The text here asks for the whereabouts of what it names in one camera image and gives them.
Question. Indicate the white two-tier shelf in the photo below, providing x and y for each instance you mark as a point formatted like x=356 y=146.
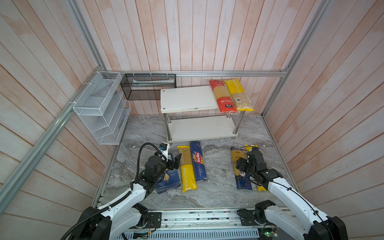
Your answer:
x=178 y=100

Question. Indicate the red spaghetti bag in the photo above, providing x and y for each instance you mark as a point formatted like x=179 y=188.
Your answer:
x=223 y=98

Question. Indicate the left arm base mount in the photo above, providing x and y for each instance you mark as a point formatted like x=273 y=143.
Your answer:
x=150 y=220

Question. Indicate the white wire mesh organizer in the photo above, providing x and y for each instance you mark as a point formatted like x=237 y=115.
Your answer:
x=102 y=109

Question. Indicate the dark blue spaghetti bag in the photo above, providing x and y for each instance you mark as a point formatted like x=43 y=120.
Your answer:
x=242 y=179

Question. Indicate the narrow blue Barilla spaghetti box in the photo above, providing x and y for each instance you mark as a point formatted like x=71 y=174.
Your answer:
x=198 y=161

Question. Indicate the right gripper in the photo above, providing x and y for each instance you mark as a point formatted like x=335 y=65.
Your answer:
x=240 y=164

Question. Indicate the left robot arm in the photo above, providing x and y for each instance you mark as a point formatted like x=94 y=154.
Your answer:
x=125 y=211

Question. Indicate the wide blue Barilla pasta box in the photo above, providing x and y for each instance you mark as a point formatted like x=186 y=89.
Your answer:
x=168 y=181

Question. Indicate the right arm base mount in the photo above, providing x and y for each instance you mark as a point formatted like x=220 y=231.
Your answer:
x=265 y=213

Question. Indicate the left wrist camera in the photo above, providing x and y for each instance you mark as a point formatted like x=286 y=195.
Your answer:
x=164 y=150

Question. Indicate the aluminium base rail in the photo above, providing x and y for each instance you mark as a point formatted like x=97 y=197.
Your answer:
x=203 y=224

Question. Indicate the yellow clear spaghetti bag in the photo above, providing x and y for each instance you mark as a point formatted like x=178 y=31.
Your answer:
x=240 y=98

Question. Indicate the black mesh basket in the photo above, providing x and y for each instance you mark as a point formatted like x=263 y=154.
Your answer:
x=143 y=87

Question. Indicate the yellow spaghetti bag far right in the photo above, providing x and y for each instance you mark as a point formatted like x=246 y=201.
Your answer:
x=248 y=149

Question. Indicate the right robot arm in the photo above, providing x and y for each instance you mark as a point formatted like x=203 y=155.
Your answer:
x=307 y=223

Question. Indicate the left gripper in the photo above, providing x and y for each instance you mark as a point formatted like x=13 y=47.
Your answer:
x=176 y=162

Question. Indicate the yellow Pastatime spaghetti bag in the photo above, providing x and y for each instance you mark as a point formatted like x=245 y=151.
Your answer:
x=187 y=169

